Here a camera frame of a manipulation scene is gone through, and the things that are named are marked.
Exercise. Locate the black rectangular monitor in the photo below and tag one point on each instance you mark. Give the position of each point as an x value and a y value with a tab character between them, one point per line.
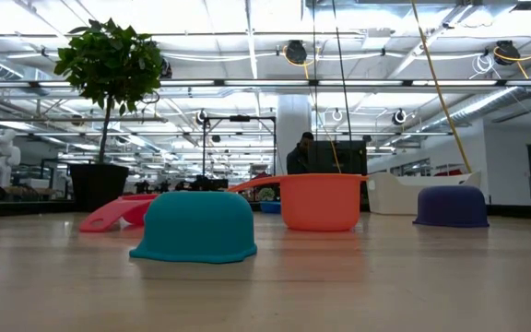
348	157

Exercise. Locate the green plant in black pot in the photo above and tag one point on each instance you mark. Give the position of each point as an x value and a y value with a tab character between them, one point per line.
109	60

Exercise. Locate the white plastic basket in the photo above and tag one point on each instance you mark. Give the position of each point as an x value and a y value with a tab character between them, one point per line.
399	198

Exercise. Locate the black background robot arms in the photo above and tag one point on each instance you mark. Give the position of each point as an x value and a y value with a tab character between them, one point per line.
205	183

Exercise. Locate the purple measuring cup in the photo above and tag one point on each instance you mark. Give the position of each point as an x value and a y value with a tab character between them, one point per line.
452	207

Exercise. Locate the person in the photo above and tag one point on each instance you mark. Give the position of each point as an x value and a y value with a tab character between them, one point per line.
298	159

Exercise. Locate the turquoise measuring cup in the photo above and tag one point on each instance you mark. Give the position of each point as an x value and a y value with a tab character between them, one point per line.
196	226

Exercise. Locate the small white flower plant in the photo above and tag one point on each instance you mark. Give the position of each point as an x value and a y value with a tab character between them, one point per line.
266	194

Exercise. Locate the small blue measuring cup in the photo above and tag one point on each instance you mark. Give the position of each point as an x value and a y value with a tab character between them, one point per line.
271	207

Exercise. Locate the orange measuring cup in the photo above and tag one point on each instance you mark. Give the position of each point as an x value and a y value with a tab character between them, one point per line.
321	203

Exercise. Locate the red measuring cup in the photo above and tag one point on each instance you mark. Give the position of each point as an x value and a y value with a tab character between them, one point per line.
109	214

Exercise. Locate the white humanoid robot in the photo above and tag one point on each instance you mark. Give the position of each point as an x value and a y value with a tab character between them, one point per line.
0	157

